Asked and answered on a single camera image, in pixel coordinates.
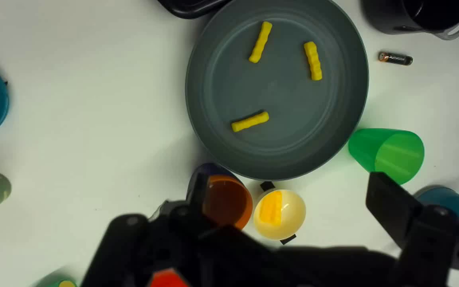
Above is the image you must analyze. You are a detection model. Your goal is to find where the green translucent plastic cup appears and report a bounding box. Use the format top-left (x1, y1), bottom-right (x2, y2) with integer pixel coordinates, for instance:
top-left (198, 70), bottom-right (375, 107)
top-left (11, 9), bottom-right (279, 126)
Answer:
top-left (348, 127), bottom-right (426, 186)

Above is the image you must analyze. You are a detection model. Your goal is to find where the yellow toy fry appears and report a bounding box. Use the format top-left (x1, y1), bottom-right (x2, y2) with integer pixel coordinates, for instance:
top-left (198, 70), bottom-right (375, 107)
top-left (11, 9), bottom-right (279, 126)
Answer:
top-left (258, 190), bottom-right (284, 226)
top-left (301, 40), bottom-right (325, 83)
top-left (247, 21), bottom-right (274, 65)
top-left (230, 110), bottom-right (271, 134)

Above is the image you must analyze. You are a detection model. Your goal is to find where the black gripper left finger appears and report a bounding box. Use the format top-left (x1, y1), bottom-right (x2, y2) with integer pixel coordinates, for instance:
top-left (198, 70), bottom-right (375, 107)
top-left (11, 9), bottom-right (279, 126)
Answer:
top-left (83, 166), bottom-right (226, 287)

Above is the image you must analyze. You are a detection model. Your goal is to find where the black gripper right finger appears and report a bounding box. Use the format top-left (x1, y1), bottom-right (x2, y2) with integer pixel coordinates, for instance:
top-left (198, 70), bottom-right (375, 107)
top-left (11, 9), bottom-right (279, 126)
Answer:
top-left (365, 172), bottom-right (459, 287)

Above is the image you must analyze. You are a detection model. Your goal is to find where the small teal dish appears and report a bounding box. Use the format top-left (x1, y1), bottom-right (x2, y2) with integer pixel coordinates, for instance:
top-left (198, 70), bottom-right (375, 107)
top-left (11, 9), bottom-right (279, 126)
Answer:
top-left (414, 183), bottom-right (459, 225)

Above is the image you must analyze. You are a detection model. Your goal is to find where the gray round plate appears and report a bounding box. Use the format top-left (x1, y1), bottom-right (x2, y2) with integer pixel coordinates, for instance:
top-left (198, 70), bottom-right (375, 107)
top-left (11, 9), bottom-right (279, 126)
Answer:
top-left (185, 0), bottom-right (370, 182)

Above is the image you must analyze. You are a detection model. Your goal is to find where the orange plastic cup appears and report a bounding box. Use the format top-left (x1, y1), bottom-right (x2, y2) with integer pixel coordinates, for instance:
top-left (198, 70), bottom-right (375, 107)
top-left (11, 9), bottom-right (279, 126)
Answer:
top-left (202, 174), bottom-right (253, 229)

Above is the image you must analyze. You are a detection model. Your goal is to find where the small white bowl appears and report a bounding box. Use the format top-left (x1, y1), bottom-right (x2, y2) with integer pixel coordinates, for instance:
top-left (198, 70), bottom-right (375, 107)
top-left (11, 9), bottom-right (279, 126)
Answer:
top-left (252, 188), bottom-right (308, 241)

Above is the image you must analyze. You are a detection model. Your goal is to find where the black and copper battery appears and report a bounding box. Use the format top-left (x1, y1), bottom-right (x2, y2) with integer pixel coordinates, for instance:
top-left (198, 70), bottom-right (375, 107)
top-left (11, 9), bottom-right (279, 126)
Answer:
top-left (376, 49), bottom-right (414, 67)

